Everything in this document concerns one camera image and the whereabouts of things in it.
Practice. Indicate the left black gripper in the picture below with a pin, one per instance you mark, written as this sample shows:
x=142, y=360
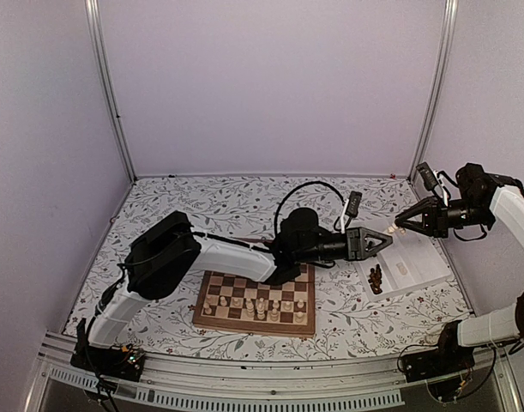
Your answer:
x=357, y=240

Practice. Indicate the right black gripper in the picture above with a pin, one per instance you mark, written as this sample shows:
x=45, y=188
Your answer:
x=436, y=216

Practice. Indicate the light knight back row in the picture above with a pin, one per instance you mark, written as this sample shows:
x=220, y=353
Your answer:
x=394, y=229

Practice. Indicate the white plastic tray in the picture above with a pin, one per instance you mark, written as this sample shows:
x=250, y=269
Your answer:
x=425, y=266

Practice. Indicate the light piece among dark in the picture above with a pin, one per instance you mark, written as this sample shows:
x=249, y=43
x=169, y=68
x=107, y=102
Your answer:
x=299, y=317

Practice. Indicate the light bishop piece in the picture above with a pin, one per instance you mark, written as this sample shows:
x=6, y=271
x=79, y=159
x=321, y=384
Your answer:
x=273, y=315

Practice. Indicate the light king piece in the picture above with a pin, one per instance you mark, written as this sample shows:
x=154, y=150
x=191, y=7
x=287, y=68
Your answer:
x=260, y=312

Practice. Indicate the light queen piece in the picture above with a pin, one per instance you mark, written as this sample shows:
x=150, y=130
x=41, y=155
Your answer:
x=249, y=307

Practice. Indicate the wooden chess board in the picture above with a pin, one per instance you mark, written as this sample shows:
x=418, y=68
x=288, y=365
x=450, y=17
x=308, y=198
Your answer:
x=233, y=319

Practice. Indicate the light rook corner piece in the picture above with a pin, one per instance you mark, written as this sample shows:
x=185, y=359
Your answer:
x=208, y=310

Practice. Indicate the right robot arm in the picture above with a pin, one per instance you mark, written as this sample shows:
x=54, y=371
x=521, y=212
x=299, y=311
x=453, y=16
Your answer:
x=494, y=203

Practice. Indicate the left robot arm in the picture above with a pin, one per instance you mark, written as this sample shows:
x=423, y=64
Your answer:
x=160, y=258

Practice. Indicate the pile of dark chess pieces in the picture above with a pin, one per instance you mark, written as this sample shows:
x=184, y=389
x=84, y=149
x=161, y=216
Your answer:
x=375, y=280

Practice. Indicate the floral patterned table mat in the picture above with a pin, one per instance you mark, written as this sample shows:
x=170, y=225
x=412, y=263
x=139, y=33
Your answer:
x=252, y=209

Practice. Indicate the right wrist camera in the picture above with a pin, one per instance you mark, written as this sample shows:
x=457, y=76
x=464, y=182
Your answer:
x=433, y=183

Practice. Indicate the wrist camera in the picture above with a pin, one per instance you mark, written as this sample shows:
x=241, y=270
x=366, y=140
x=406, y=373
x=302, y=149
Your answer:
x=349, y=211
x=433, y=183

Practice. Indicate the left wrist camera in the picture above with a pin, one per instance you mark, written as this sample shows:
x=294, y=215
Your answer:
x=349, y=211

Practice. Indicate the right aluminium frame post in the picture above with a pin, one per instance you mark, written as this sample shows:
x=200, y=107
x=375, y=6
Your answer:
x=443, y=55

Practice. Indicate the aluminium frame post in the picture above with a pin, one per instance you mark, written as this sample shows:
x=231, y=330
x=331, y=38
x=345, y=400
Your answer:
x=443, y=55
x=101, y=59

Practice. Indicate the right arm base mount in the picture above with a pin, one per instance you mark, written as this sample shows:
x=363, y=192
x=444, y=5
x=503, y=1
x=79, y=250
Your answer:
x=445, y=371

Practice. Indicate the front aluminium rail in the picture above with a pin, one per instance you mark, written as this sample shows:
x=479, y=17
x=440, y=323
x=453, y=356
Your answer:
x=216, y=371

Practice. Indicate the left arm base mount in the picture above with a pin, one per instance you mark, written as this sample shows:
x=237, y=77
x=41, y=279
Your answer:
x=124, y=362

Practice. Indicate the left aluminium frame post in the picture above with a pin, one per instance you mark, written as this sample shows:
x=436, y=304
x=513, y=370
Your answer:
x=101, y=59

